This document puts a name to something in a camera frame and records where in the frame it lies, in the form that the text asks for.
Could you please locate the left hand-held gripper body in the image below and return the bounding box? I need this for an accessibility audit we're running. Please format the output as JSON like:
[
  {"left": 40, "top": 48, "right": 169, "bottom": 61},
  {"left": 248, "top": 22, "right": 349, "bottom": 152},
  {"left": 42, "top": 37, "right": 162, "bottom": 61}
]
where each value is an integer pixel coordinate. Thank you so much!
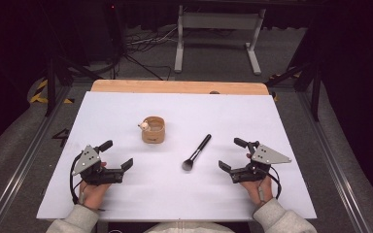
[{"left": 72, "top": 145, "right": 126, "bottom": 186}]

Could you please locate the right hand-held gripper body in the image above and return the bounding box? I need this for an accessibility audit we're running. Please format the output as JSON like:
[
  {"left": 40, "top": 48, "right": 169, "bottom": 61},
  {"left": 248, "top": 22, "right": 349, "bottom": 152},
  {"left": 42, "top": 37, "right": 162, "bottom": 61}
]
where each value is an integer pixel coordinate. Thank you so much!
[{"left": 229, "top": 140, "right": 293, "bottom": 184}]

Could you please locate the black makeup brush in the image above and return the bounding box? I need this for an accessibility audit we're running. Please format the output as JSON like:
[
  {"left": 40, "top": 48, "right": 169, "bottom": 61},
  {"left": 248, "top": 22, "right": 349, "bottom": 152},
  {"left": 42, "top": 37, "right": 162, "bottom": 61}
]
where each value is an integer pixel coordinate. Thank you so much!
[{"left": 181, "top": 133, "right": 213, "bottom": 173}]

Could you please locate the beige wooden cup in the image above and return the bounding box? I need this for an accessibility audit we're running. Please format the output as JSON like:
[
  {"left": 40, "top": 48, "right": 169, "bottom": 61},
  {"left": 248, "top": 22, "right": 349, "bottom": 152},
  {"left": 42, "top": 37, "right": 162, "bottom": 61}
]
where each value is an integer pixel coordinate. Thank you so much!
[{"left": 137, "top": 116, "right": 166, "bottom": 145}]

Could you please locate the person's left hand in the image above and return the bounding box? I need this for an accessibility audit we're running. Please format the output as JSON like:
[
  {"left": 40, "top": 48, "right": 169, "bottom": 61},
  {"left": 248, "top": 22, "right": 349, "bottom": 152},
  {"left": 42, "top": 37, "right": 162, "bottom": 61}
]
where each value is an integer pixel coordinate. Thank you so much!
[{"left": 78, "top": 161, "right": 112, "bottom": 212}]

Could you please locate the person's right hand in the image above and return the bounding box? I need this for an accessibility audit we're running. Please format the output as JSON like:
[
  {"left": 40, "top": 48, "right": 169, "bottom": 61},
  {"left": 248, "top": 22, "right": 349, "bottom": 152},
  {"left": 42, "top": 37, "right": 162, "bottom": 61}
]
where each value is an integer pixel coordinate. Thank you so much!
[{"left": 239, "top": 152, "right": 275, "bottom": 209}]

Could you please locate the white table cover sheet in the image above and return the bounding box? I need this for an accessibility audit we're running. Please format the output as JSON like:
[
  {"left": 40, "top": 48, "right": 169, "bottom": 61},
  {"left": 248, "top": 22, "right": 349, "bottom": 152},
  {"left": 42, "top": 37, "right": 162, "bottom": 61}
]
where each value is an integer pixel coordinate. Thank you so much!
[{"left": 36, "top": 90, "right": 318, "bottom": 223}]

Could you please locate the person's torso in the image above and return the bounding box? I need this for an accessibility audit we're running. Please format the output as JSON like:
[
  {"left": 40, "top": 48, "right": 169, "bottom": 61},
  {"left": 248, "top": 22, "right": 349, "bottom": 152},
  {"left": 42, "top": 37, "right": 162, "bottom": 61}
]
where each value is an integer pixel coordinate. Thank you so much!
[{"left": 142, "top": 221, "right": 236, "bottom": 233}]

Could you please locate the yellow black floor tape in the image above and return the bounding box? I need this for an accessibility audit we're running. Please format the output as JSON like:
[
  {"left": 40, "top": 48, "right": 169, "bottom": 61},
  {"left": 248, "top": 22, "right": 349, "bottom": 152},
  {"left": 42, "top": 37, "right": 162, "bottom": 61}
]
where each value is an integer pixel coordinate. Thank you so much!
[{"left": 28, "top": 79, "right": 76, "bottom": 105}]

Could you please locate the black tripod stand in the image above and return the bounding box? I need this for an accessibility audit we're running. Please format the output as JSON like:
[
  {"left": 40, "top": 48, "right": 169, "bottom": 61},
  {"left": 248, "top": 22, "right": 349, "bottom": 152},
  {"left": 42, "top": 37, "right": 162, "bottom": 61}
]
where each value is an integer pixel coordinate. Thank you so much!
[
  {"left": 44, "top": 48, "right": 105, "bottom": 118},
  {"left": 265, "top": 54, "right": 323, "bottom": 122}
]

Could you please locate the white metal stand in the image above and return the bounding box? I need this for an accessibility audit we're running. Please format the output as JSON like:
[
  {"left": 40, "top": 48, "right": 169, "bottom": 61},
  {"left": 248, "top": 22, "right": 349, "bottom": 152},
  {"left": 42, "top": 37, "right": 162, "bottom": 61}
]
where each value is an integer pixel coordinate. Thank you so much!
[{"left": 173, "top": 4, "right": 268, "bottom": 77}]

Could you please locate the left hand-held gripper black cable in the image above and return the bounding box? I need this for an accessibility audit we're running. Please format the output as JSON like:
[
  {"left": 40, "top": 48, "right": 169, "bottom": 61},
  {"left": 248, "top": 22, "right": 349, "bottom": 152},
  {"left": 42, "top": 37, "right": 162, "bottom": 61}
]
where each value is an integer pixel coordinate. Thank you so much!
[{"left": 69, "top": 151, "right": 85, "bottom": 206}]

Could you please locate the hand-held gripper black cable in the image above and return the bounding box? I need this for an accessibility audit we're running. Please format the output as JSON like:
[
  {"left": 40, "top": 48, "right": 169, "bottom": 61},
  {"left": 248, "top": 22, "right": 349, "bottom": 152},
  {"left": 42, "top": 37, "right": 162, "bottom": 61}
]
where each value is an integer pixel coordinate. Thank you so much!
[
  {"left": 69, "top": 151, "right": 85, "bottom": 206},
  {"left": 263, "top": 164, "right": 283, "bottom": 200}
]

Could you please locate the right hand-held gripper black cable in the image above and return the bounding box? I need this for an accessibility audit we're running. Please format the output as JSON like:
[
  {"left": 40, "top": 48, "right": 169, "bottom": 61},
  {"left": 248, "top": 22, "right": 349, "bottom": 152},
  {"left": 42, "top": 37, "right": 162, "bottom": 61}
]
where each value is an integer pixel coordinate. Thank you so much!
[{"left": 263, "top": 164, "right": 283, "bottom": 200}]

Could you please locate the aluminium floor rail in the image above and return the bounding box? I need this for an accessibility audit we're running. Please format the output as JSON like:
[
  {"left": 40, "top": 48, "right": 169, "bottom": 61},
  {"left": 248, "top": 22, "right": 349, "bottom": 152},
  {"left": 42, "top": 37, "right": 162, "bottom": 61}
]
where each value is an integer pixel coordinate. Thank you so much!
[
  {"left": 296, "top": 90, "right": 373, "bottom": 233},
  {"left": 0, "top": 86, "right": 74, "bottom": 233}
]

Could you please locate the bundle of floor cables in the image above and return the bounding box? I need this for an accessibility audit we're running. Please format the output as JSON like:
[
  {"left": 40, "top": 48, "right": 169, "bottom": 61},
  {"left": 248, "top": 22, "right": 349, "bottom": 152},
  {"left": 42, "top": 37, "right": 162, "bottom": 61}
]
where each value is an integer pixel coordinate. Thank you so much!
[{"left": 122, "top": 25, "right": 179, "bottom": 82}]

